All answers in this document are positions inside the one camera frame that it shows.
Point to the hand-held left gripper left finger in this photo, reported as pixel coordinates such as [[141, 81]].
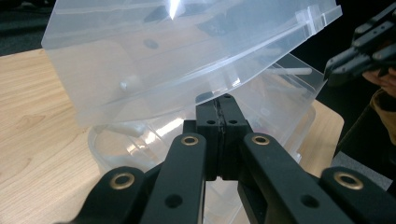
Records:
[[211, 146]]

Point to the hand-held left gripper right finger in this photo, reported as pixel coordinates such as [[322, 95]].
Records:
[[232, 146]]

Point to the translucent plastic divided tray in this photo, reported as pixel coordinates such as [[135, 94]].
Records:
[[280, 102]]

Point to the translucent plastic storage box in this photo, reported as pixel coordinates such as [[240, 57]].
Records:
[[124, 149]]

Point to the translucent plastic plain tray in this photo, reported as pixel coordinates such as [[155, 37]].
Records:
[[124, 56]]

